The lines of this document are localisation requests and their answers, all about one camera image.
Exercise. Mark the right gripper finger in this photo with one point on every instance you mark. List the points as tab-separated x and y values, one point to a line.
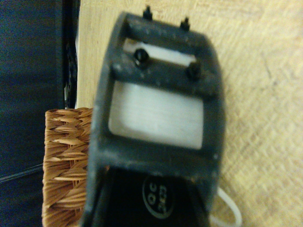
154	75

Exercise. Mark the brown wicker basket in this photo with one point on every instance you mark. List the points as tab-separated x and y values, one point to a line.
66	153

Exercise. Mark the dark brown plush toy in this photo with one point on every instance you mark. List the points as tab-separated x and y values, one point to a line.
236	211

